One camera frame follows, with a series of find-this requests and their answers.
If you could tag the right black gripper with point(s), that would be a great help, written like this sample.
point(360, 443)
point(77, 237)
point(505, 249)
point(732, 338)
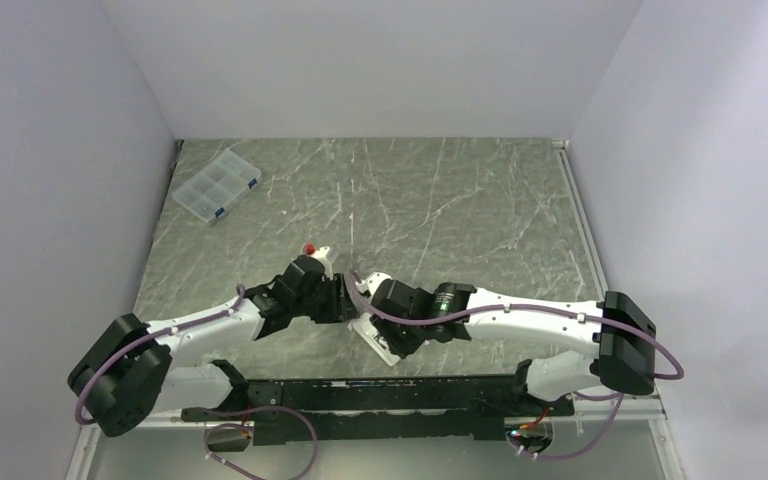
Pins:
point(397, 345)

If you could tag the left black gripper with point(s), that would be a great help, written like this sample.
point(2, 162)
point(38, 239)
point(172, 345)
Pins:
point(341, 306)

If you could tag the white remote control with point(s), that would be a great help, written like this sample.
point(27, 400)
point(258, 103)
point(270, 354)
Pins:
point(374, 339)

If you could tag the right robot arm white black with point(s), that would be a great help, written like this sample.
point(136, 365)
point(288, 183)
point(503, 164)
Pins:
point(608, 343)

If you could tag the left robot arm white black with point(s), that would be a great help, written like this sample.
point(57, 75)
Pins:
point(136, 368)

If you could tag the clear plastic compartment box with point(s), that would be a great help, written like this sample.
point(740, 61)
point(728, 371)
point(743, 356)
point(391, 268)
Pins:
point(218, 187)

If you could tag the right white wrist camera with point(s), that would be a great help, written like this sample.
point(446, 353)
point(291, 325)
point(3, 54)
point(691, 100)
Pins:
point(368, 285)

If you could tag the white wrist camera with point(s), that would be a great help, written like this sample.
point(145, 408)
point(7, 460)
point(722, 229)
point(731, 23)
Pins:
point(324, 254)
point(368, 285)

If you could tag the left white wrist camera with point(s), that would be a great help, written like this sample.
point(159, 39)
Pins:
point(324, 254)

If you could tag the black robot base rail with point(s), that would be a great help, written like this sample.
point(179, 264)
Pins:
point(481, 407)

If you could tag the aluminium rail right edge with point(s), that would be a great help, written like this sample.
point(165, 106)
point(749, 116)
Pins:
point(646, 407)

